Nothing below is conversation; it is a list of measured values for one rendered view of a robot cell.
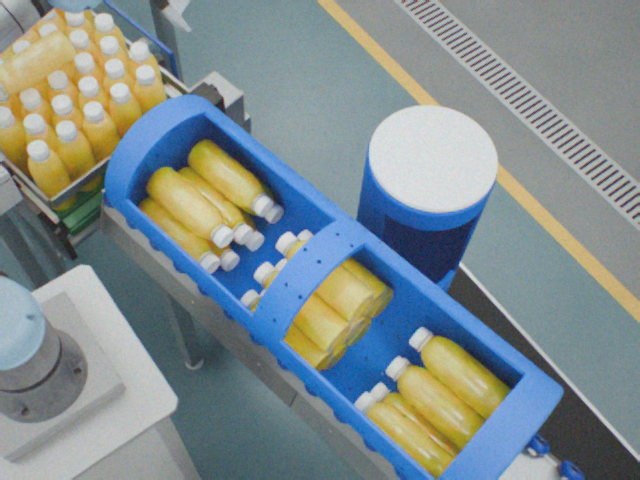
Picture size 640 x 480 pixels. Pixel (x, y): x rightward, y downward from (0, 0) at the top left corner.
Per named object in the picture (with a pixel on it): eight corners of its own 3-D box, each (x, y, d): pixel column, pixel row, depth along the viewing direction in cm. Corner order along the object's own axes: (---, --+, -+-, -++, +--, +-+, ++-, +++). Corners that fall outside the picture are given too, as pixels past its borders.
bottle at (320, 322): (327, 357, 133) (258, 294, 138) (353, 328, 134) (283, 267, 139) (323, 349, 126) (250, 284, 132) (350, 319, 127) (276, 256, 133)
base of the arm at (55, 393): (24, 443, 112) (2, 423, 103) (-29, 374, 117) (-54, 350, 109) (107, 377, 117) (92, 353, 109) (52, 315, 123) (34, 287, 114)
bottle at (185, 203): (155, 197, 148) (216, 252, 142) (138, 188, 141) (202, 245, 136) (177, 170, 148) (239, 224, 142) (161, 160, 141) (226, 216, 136)
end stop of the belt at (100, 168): (55, 208, 159) (51, 201, 156) (53, 206, 159) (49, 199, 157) (194, 104, 174) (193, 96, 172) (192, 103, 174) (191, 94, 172)
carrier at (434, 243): (324, 305, 238) (375, 377, 227) (341, 141, 161) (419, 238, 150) (395, 263, 246) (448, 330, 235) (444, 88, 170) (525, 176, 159)
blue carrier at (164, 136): (438, 539, 128) (487, 496, 104) (111, 232, 155) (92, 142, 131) (527, 426, 141) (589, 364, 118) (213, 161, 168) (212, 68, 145)
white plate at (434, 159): (344, 138, 160) (343, 141, 161) (421, 232, 150) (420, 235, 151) (444, 86, 168) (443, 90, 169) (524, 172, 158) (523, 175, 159)
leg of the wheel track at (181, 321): (193, 373, 241) (166, 292, 186) (181, 362, 242) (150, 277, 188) (207, 361, 243) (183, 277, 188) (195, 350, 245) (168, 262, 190)
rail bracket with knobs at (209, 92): (200, 146, 175) (196, 118, 166) (180, 129, 177) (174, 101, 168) (231, 122, 178) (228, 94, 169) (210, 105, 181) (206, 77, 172)
